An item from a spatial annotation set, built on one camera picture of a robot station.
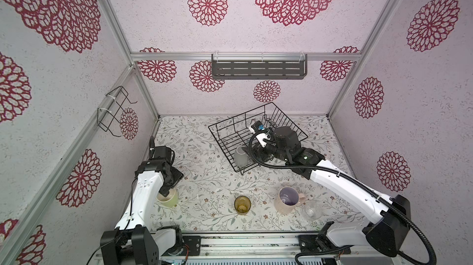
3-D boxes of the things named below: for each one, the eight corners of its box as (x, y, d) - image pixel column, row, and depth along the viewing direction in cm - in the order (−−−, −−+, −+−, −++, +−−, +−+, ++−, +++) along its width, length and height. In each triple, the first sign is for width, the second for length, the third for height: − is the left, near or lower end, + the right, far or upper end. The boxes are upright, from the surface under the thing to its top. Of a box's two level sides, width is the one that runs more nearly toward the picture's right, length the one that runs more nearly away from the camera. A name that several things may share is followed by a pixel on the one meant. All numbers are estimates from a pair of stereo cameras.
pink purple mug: (275, 214, 84) (280, 206, 75) (273, 196, 89) (277, 186, 80) (302, 214, 84) (310, 206, 75) (298, 196, 89) (305, 186, 80)
